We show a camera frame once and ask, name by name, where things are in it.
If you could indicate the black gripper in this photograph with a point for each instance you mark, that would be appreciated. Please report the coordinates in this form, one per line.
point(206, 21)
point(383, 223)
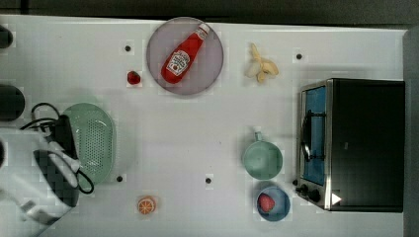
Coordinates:
point(63, 135)

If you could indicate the green oval strainer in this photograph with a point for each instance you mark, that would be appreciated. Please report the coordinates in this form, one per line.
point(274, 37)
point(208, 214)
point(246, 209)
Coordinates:
point(93, 132)

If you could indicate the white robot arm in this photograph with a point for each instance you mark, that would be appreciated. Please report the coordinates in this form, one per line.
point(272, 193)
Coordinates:
point(39, 181)

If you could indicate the small red strawberry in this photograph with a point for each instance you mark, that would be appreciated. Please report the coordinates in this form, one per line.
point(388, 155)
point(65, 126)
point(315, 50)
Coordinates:
point(133, 78)

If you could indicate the orange slice toy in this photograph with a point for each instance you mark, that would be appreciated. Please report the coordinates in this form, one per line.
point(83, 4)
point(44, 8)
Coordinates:
point(146, 205)

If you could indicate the black cylinder cup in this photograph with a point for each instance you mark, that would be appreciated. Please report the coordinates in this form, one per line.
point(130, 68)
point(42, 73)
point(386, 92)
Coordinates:
point(6, 37)

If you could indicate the red ketchup bottle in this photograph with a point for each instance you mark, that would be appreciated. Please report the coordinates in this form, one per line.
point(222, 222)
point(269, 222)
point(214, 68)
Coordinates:
point(182, 57)

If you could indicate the grey round plate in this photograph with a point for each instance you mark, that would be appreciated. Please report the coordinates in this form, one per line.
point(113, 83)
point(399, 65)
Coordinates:
point(206, 66)

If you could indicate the green mug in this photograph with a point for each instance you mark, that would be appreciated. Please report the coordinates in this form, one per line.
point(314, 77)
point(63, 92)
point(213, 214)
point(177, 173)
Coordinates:
point(262, 160)

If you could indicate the peeled banana toy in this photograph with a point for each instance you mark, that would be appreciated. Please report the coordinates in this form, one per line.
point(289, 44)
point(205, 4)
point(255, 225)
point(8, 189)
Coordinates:
point(259, 67)

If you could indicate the red strawberry in bowl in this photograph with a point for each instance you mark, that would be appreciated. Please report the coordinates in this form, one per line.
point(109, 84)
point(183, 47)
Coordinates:
point(266, 203)

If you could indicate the blue bowl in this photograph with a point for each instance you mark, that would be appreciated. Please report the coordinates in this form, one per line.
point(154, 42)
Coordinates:
point(282, 206)

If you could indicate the black toaster oven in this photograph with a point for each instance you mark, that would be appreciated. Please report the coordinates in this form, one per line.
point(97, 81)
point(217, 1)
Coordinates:
point(351, 140)

